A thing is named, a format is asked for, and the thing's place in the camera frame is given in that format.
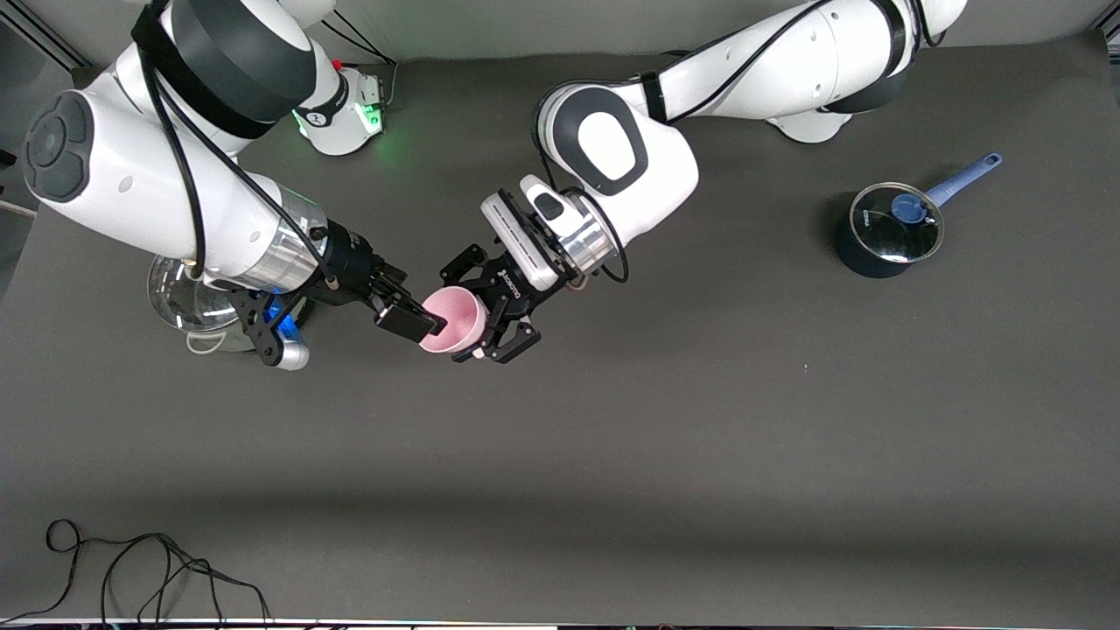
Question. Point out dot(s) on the glass lid with blue knob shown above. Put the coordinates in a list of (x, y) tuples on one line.
[(884, 236)]

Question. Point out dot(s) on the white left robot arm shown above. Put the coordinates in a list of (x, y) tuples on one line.
[(787, 61)]

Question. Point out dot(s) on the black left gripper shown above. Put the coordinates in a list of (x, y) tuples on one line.
[(502, 282)]

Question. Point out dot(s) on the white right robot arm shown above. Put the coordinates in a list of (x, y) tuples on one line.
[(131, 175)]

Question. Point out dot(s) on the pink plastic cup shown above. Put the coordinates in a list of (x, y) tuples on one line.
[(459, 315)]

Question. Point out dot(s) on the dark grey table mat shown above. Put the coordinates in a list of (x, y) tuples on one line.
[(612, 437)]

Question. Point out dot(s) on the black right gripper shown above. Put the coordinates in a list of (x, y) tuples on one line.
[(352, 261)]

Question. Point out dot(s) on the dark metal frame rail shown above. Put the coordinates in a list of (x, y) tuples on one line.
[(52, 39)]

